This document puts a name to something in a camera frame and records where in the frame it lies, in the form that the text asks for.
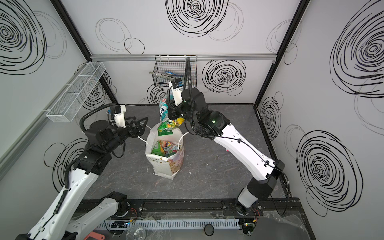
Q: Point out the clear glass cup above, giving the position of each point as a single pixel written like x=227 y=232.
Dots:
x=136 y=232

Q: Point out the pink plastic scoop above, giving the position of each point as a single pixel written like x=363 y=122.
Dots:
x=95 y=236

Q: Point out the green snack packet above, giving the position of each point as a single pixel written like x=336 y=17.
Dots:
x=167 y=128

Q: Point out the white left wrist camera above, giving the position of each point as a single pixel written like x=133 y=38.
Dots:
x=117 y=116

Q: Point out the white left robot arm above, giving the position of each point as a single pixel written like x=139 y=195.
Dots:
x=80 y=174

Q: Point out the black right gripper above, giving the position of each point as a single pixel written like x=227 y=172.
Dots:
x=173 y=111

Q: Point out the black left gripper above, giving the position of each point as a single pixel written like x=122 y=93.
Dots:
x=130 y=128

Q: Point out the yellow snack packet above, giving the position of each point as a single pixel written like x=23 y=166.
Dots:
x=177 y=122

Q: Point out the Fox's fruit candy packet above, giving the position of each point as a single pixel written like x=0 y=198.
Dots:
x=164 y=149

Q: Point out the clear acrylic wall shelf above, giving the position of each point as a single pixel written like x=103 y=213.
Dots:
x=76 y=92

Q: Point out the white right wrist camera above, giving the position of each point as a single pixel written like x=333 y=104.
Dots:
x=176 y=87

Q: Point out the white printed paper bag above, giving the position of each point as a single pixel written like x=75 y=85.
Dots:
x=165 y=167

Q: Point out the blue handled tool in basket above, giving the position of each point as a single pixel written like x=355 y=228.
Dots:
x=170 y=74

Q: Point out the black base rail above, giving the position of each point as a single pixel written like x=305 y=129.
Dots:
x=226 y=207

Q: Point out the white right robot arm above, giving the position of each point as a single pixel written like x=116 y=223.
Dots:
x=190 y=105

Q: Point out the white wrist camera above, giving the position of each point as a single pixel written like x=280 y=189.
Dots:
x=176 y=87
x=117 y=116

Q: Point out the teal snack packet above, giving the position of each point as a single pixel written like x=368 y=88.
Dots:
x=164 y=117

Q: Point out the white slotted cable duct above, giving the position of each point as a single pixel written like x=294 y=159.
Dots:
x=195 y=224

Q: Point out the black wire wall basket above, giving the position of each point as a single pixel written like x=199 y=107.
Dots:
x=175 y=64

